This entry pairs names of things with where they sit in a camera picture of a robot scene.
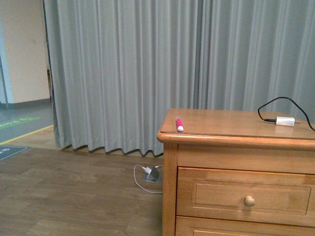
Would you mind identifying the wooden nightstand cabinet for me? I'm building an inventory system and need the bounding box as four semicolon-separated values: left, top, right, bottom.
157;109;315;236

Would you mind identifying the black cable on nightstand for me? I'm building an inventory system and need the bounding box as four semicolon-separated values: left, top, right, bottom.
257;96;315;132

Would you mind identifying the wooden drawer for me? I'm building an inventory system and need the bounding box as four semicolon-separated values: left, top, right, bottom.
176;168;315;227
175;216;315;236

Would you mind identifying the pink marker with white cap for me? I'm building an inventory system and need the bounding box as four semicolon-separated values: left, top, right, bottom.
175;116;184;132

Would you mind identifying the silver floor power socket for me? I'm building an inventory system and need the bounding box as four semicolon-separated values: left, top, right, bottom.
142;167;162;183

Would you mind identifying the white charger plug on floor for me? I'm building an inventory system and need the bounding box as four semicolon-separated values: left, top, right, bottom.
142;167;152;175

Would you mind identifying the white power adapter on nightstand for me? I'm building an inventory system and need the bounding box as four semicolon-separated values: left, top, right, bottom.
276;117;300;127

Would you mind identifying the round wooden drawer knob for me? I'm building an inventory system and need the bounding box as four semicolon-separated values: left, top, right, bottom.
244;195;256;207

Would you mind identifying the grey curtain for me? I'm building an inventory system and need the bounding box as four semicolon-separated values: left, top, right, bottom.
43;0;315;154

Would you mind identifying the dark floor sign sticker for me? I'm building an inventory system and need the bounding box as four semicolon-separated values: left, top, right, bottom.
0;145;28;160

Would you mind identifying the white cable on floor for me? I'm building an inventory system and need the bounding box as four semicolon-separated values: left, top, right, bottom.
133;164;164;194

